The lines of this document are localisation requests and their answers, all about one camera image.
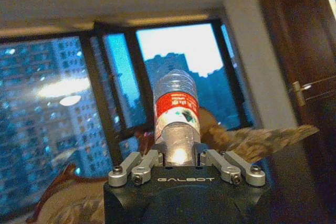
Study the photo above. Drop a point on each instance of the dark wooden door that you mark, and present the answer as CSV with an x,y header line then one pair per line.
x,y
302,77

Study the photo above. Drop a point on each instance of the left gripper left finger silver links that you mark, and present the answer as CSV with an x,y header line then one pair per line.
x,y
136,165

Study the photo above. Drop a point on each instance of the black framed window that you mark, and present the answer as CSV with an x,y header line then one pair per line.
x,y
115,95

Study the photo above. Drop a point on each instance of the brown patterned blanket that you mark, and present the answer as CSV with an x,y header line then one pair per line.
x,y
265,142

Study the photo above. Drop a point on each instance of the clear plastic bottle red label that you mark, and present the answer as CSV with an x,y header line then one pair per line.
x,y
176,119

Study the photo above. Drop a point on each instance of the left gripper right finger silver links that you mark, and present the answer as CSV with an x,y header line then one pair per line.
x,y
232,167

